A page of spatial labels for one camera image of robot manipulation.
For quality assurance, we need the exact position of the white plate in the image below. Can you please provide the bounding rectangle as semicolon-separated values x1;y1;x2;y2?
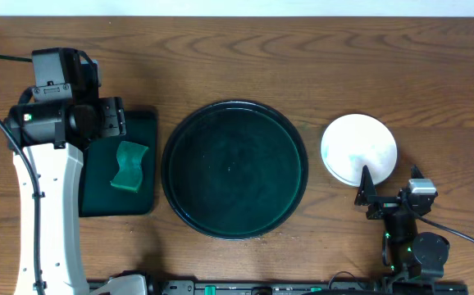
321;114;398;187

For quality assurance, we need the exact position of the green scrubbing sponge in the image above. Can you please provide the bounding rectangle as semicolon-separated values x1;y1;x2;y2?
110;141;148;193

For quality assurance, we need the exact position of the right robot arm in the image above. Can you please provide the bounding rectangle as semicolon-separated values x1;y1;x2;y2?
354;166;450;294

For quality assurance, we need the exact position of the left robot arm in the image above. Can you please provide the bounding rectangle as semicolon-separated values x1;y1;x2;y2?
4;48;148;294

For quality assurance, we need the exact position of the rectangular black tray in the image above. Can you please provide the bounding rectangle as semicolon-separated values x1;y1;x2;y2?
79;111;157;217

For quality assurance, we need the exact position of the round black tray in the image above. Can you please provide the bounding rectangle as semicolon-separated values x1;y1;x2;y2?
161;100;308;240

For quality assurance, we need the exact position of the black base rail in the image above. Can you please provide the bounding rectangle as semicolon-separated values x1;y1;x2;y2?
87;279;470;295

